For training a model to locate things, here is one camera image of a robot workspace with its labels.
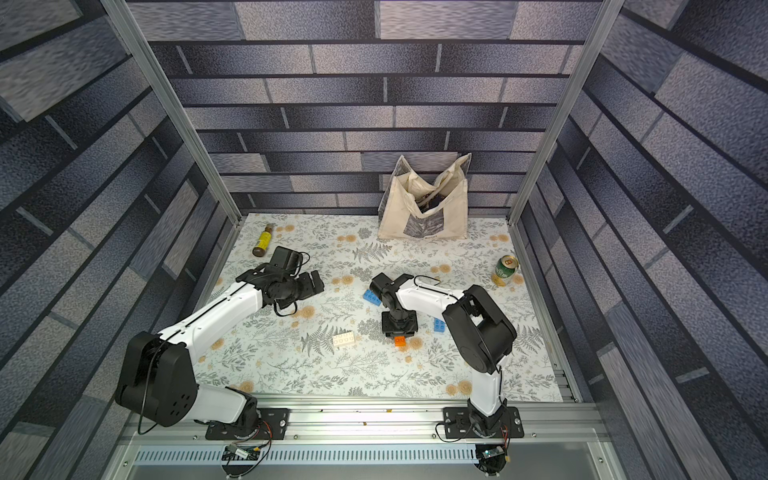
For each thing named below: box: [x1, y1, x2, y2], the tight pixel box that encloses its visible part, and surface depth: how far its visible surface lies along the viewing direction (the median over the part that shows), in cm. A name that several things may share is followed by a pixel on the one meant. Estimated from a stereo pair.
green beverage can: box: [495, 255, 519, 279], surface depth 95 cm
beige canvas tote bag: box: [378, 153, 472, 239], surface depth 102 cm
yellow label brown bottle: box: [252, 223, 276, 257], surface depth 111 cm
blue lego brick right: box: [433, 318, 447, 333], surface depth 91 cm
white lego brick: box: [332, 331, 355, 347], surface depth 88 cm
